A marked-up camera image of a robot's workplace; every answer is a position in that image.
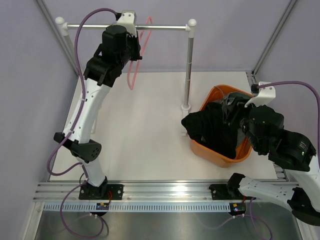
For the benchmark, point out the grey shorts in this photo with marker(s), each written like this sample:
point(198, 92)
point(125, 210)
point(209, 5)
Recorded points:
point(230, 100)

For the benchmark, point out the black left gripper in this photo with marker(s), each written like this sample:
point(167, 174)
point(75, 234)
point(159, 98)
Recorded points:
point(134, 40)

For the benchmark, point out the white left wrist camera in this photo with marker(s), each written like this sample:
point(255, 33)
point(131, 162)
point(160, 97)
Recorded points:
point(127, 19)

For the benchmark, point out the black shorts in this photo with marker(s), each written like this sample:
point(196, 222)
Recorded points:
point(208, 129)

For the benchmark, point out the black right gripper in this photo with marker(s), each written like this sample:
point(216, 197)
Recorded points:
point(237, 107)

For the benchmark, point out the aluminium mounting rail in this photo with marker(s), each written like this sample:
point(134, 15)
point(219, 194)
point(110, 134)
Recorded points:
point(143, 191)

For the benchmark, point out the white and chrome clothes rack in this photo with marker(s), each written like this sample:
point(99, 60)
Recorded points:
point(190, 27)

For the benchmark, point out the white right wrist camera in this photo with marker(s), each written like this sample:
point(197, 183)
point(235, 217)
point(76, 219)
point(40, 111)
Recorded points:
point(263, 93)

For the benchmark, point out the orange plastic laundry basket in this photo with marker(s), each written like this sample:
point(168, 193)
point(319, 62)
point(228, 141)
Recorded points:
point(243, 151)

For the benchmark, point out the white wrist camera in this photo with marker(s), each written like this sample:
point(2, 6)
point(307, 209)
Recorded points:
point(263, 93)
point(127, 19)

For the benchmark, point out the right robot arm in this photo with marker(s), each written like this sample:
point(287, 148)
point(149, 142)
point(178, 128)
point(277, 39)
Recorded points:
point(292, 151)

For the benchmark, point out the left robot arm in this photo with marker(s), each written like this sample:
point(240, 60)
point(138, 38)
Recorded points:
point(118, 47)

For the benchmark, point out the white slotted cable duct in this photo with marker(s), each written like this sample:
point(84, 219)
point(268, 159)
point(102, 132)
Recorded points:
point(140, 207)

